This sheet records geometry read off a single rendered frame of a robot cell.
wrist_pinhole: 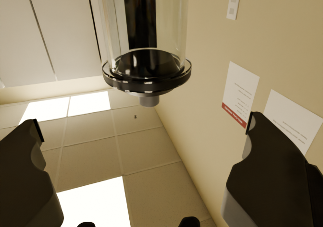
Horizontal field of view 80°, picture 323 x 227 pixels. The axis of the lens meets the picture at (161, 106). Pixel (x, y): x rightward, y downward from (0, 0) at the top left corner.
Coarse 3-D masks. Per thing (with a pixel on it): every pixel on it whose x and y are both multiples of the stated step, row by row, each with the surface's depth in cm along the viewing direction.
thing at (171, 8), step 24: (120, 0) 16; (144, 0) 16; (168, 0) 17; (120, 24) 18; (144, 24) 17; (168, 24) 18; (120, 48) 19; (144, 48) 18; (168, 48) 19; (120, 72) 20; (144, 72) 20; (168, 72) 20
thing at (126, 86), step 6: (102, 72) 22; (108, 78) 21; (180, 78) 21; (186, 78) 22; (114, 84) 21; (120, 84) 20; (126, 84) 20; (132, 84) 20; (138, 84) 19; (144, 84) 19; (150, 84) 19; (156, 84) 20; (162, 84) 20; (168, 84) 20; (174, 84) 20; (132, 90) 20; (138, 90) 20; (144, 90) 20; (150, 90) 20; (156, 90) 20
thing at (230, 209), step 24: (264, 120) 11; (264, 144) 9; (288, 144) 9; (240, 168) 8; (264, 168) 8; (288, 168) 8; (240, 192) 7; (264, 192) 7; (288, 192) 7; (240, 216) 6; (264, 216) 6; (288, 216) 6
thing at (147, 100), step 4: (124, 92) 23; (128, 92) 22; (160, 92) 22; (164, 92) 22; (168, 92) 23; (140, 96) 22; (144, 96) 22; (148, 96) 22; (152, 96) 25; (156, 96) 25; (140, 100) 26; (144, 100) 25; (148, 100) 25; (152, 100) 25; (156, 100) 26; (140, 104) 26; (144, 104) 26; (148, 104) 25; (152, 104) 25; (156, 104) 26
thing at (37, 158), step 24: (24, 120) 11; (0, 144) 9; (24, 144) 9; (0, 168) 8; (24, 168) 8; (0, 192) 7; (24, 192) 7; (48, 192) 7; (0, 216) 6; (24, 216) 6; (48, 216) 7
